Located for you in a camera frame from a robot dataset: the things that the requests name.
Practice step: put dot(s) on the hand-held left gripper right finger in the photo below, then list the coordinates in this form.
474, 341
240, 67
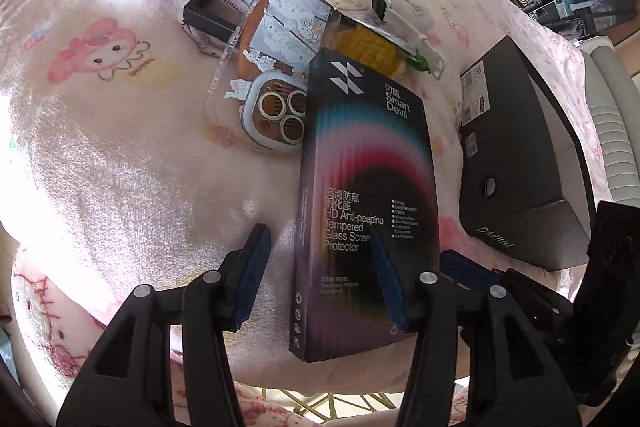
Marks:
390, 289

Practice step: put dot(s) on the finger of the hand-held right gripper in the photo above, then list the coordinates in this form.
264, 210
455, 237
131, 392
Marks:
467, 269

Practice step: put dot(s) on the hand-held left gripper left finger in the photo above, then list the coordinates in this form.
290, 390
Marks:
250, 279

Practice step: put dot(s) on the black shoe box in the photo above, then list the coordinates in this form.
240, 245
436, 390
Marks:
515, 147

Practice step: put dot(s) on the dark screen protector box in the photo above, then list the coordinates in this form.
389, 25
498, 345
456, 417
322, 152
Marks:
350, 157

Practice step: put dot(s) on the packaged yellow corn cob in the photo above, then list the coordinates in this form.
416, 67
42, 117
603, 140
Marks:
370, 47

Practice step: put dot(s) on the clear cartoon phone case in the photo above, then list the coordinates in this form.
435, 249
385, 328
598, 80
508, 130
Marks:
270, 37

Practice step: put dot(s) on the grey padded headboard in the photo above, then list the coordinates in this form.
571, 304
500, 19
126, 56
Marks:
610, 107

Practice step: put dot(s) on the pink printed blanket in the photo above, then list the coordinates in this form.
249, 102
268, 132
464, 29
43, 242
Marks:
100, 132

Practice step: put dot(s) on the pink cloth pouch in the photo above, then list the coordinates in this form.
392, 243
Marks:
205, 46

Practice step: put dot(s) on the small black open box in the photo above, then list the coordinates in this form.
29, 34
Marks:
210, 19

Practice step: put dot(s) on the white smartwatch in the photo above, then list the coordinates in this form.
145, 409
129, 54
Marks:
382, 7

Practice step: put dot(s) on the beige card in plastic sleeve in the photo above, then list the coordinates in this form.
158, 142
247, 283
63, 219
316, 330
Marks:
340, 2

